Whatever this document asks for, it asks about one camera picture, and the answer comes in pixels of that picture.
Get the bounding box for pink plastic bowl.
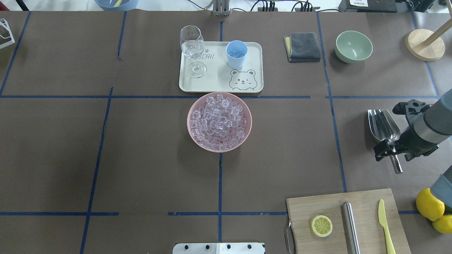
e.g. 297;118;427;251
187;92;252;153

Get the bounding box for light blue plastic cup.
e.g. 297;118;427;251
226;40;248;69

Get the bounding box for cream bear tray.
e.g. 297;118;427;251
179;41;264;93

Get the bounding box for metal ice scoop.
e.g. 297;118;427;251
368;109;403;174

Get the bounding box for green lime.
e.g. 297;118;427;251
444;204;452;215

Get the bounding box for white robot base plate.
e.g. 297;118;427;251
172;242;266;254

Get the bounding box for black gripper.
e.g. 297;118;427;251
374;99;439;161

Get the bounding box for wooden cutting board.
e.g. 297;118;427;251
286;188;411;254

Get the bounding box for wooden mug tree stand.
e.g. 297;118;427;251
405;19;452;61

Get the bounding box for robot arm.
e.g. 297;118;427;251
374;90;452;161

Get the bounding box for yellow lemon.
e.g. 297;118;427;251
415;188;445;221
432;215;452;234

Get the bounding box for dark grey folded cloth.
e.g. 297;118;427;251
284;32;321;63

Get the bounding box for ice cubes in cup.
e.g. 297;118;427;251
227;50;246;59

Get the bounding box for blue bowl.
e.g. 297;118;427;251
95;0;139;11

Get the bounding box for metal cylinder rod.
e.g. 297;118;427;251
341;201;361;254

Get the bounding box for clear wine glass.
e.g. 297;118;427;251
179;25;207;78

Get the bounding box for clear fake ice cubes pile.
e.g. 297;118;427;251
190;93;248;151

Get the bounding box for white wire cup rack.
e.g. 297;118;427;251
0;19;16;49

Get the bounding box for lemon slice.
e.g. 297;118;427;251
310;215;333;237

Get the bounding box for green ceramic bowl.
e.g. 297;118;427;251
335;31;373;64

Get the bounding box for yellow plastic knife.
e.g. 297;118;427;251
377;199;396;254

